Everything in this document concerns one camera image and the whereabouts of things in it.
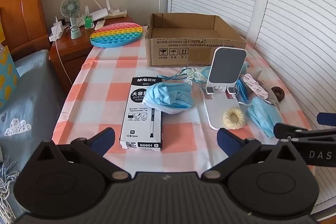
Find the brown cardboard box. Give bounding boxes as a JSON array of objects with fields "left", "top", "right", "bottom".
[{"left": 144, "top": 13, "right": 247, "bottom": 67}]

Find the brown scrunchie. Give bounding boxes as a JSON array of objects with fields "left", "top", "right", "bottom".
[{"left": 272, "top": 86, "right": 285, "bottom": 101}]

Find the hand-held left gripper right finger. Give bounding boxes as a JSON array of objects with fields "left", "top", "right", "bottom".
[{"left": 201, "top": 128, "right": 298, "bottom": 180}]

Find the blue face mask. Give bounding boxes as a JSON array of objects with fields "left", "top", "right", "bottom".
[
  {"left": 245, "top": 97, "right": 282, "bottom": 138},
  {"left": 236, "top": 78, "right": 250, "bottom": 104},
  {"left": 144, "top": 82, "right": 193, "bottom": 114}
]

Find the rainbow round pop toy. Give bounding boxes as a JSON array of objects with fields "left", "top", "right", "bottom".
[{"left": 90, "top": 21, "right": 143, "bottom": 48}]

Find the white phone stand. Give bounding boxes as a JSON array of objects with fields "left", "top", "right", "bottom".
[{"left": 200, "top": 48, "right": 247, "bottom": 130}]

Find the wooden bed headboard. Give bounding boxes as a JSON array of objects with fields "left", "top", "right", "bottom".
[{"left": 0, "top": 0, "right": 51, "bottom": 62}]

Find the yellow printed pillow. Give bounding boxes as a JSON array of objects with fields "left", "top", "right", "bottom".
[{"left": 0, "top": 11, "right": 19, "bottom": 109}]

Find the white router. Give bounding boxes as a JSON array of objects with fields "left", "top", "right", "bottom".
[{"left": 84, "top": 0, "right": 112, "bottom": 21}]

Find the green desk fan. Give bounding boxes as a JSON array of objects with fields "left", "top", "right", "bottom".
[{"left": 60, "top": 0, "right": 82, "bottom": 39}]

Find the white cable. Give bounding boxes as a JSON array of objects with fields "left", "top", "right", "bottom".
[{"left": 58, "top": 39, "right": 72, "bottom": 85}]

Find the cream power strip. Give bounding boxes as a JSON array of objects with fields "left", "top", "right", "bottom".
[{"left": 109, "top": 7, "right": 128, "bottom": 19}]

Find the clear plastic insole pack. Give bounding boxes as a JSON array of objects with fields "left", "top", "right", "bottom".
[{"left": 243, "top": 73, "right": 269, "bottom": 101}]

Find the cream scrunchie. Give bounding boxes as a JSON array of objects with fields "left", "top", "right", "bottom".
[{"left": 223, "top": 107, "right": 246, "bottom": 130}]

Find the blue-grey printed bedsheet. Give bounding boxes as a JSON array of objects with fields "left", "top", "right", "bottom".
[{"left": 0, "top": 49, "right": 71, "bottom": 224}]

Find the white power strip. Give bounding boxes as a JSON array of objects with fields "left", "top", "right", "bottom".
[{"left": 49, "top": 20, "right": 67, "bottom": 42}]

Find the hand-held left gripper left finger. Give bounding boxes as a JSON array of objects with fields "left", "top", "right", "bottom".
[{"left": 35, "top": 127, "right": 132, "bottom": 180}]

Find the wooden nightstand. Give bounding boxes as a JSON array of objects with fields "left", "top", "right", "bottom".
[{"left": 49, "top": 14, "right": 134, "bottom": 94}]

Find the black and white pen box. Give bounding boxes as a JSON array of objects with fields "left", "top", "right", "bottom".
[{"left": 119, "top": 76, "right": 164, "bottom": 152}]

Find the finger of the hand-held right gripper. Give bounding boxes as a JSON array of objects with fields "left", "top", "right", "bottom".
[
  {"left": 273, "top": 123, "right": 336, "bottom": 143},
  {"left": 316, "top": 112, "right": 336, "bottom": 126}
]

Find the grey fringed blanket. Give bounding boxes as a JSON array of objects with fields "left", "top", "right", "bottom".
[{"left": 0, "top": 156, "right": 20, "bottom": 216}]

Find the small green box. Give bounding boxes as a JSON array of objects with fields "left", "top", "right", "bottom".
[{"left": 83, "top": 15, "right": 94, "bottom": 29}]

